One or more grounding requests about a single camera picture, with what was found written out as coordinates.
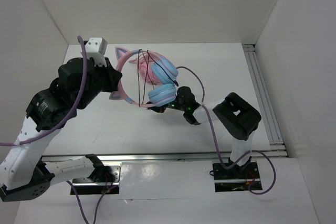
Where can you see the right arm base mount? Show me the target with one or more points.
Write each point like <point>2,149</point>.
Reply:
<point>234,180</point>

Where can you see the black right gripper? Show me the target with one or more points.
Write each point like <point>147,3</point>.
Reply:
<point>161,109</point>

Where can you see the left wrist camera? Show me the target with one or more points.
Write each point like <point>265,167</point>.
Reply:
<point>95,47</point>

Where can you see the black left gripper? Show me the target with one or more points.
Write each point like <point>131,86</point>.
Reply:
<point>113,76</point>

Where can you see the aluminium rail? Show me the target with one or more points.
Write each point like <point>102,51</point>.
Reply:
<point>268,115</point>
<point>161,157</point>

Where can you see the aluminium front rail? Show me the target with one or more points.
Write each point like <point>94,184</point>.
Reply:
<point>161,157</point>

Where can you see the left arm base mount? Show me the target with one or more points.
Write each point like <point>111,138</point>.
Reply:
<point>110,182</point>

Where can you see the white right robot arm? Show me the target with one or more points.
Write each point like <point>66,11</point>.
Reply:
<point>237,116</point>

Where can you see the pink wrapped headphones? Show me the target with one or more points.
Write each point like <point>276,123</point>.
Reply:
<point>144,64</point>

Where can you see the pink blue cat-ear headphones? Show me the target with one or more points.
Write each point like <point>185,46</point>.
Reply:
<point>153,68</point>

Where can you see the aluminium right side rail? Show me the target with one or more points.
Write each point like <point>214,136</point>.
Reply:
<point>268,115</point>

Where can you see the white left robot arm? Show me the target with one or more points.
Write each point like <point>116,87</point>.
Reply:
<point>24,176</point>

